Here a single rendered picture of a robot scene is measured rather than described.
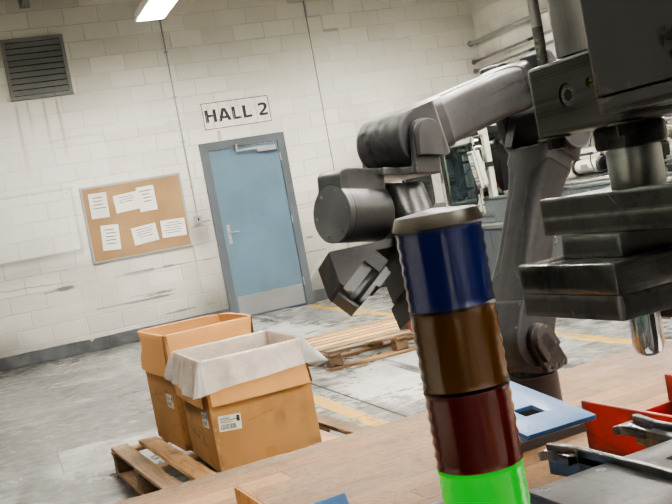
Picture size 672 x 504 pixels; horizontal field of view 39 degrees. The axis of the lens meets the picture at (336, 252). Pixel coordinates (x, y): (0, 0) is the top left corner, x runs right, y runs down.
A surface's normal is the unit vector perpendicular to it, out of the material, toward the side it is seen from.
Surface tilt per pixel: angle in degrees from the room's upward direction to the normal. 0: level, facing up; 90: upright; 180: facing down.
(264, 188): 90
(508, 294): 62
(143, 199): 90
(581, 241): 90
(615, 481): 0
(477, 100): 87
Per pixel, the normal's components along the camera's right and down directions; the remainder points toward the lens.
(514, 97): 0.56, 0.03
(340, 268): 0.26, -0.41
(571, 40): -0.87, 0.18
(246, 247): 0.36, -0.01
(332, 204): -0.76, 0.04
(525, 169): -0.74, -0.32
